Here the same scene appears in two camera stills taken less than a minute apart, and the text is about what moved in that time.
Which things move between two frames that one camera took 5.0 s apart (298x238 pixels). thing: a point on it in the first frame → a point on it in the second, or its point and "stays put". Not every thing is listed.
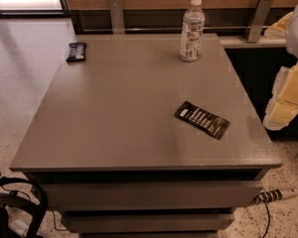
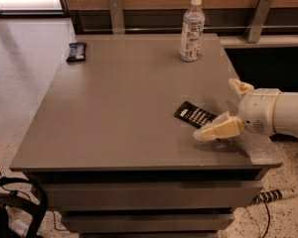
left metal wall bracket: x=116 y=13 stays put
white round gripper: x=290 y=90 → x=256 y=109
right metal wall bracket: x=260 y=17 stays put
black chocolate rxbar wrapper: x=203 y=119 stays put
